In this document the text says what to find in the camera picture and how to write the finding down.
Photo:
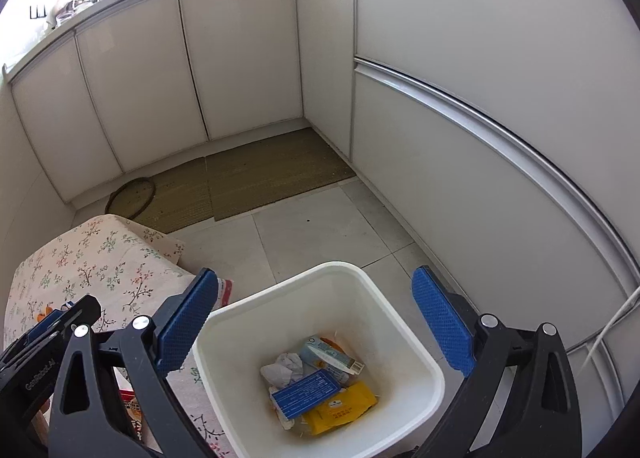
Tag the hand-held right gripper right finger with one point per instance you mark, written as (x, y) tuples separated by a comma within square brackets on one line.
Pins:
[(442, 323)]

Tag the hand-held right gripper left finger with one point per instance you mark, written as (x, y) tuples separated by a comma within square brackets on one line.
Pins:
[(187, 323)]

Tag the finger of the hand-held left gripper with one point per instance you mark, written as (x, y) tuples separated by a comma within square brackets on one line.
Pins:
[(35, 345), (75, 310)]

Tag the white plastic bin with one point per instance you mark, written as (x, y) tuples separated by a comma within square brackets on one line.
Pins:
[(280, 303)]

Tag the orange packet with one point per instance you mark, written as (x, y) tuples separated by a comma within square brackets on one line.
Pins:
[(334, 341)]

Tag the light blue carton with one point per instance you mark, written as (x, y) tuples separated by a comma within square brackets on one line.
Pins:
[(325, 353)]

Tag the yellow packet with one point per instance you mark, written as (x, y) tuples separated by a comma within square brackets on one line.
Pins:
[(340, 408)]

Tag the blue box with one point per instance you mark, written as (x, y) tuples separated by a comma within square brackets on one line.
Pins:
[(305, 390)]

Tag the orange wrapper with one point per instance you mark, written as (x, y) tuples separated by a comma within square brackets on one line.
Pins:
[(48, 311)]

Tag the floral tablecloth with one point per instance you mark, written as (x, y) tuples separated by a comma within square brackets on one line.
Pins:
[(100, 258)]

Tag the red snack packet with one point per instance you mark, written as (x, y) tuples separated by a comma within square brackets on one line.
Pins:
[(132, 408)]

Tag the crumpled grey paper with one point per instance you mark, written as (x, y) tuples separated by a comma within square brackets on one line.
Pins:
[(285, 368)]

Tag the small woven floor mat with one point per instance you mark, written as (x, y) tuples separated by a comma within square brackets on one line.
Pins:
[(180, 198)]

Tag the crumpled white tissue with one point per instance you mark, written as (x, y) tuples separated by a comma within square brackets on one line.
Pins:
[(281, 413)]

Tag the large woven floor mat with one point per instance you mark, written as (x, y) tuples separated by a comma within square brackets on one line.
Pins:
[(280, 168)]

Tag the row of white cabinet doors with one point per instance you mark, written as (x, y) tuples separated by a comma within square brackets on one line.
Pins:
[(450, 63)]

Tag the group of glass jars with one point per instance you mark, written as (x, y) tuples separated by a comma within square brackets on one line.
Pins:
[(80, 1)]

